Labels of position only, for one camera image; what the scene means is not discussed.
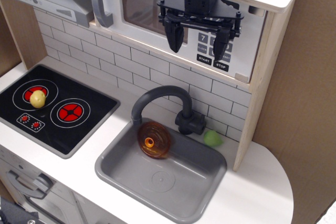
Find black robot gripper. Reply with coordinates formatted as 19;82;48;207
157;0;244;62

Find white toy microwave door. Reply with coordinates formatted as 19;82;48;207
92;0;266;83

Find wooden microwave cabinet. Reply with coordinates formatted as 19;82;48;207
90;0;295;170

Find dark grey toy faucet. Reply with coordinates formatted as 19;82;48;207
131;86;206;135

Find green toy pear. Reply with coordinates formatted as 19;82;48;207
203;130;223;147

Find brown cardboard panel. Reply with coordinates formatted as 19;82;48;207
253;0;335;223

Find black toy stovetop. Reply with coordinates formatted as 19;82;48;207
1;65;120;159

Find grey toy sink basin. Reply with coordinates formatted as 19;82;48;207
95;118;227;223

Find yellow toy potato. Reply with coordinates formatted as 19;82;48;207
29;90;46;109

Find grey toy oven door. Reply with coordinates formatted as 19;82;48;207
1;147;85;223

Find grey oven door handle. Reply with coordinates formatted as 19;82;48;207
6;170;54;199

